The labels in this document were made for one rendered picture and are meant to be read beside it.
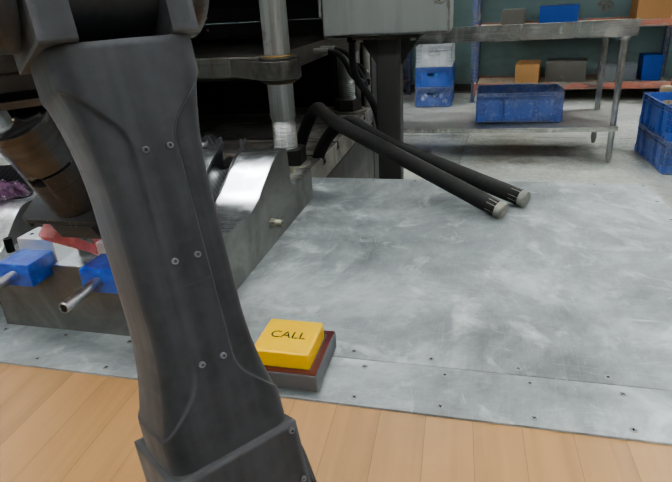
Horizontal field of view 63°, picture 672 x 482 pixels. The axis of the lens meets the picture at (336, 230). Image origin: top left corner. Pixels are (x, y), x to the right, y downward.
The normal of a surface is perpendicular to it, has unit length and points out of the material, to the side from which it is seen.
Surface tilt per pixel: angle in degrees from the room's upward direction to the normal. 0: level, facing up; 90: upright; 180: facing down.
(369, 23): 90
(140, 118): 76
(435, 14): 90
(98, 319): 90
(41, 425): 0
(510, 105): 93
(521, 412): 0
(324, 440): 0
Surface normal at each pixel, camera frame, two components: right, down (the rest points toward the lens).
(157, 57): 0.58, 0.04
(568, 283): -0.06, -0.92
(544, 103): -0.21, 0.42
